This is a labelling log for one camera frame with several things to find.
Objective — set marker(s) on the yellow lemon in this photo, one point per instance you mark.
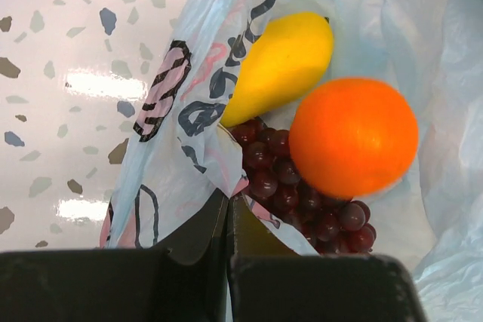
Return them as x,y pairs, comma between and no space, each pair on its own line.
289,59

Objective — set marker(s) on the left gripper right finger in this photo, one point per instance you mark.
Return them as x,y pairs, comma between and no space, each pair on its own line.
270,282

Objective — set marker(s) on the dark red grape bunch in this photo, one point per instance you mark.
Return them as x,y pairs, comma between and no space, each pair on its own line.
279,195

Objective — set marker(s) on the orange fruit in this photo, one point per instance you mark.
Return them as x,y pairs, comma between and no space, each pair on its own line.
353,137

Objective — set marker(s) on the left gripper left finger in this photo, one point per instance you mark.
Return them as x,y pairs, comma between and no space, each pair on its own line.
182,278

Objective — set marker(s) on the light blue printed plastic bag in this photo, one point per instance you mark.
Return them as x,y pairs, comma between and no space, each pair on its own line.
430,50

